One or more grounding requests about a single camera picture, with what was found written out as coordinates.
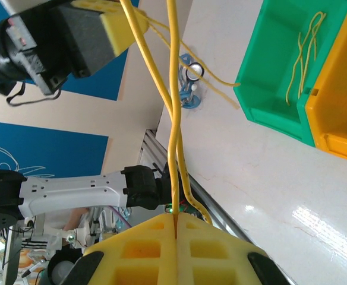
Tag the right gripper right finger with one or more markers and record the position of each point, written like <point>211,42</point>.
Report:
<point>215,258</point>

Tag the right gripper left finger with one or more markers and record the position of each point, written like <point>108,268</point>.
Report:
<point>143,255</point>

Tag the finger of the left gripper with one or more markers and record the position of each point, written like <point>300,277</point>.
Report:
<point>90,35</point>

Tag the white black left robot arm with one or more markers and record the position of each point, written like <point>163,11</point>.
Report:
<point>72,193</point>

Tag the black cup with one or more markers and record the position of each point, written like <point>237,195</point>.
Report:
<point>57,277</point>

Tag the green plastic bin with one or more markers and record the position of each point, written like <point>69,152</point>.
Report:
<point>268,74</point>

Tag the orange plastic bin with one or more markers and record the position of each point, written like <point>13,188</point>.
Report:
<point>340,104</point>

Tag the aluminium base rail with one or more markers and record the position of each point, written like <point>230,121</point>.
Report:
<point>212,205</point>

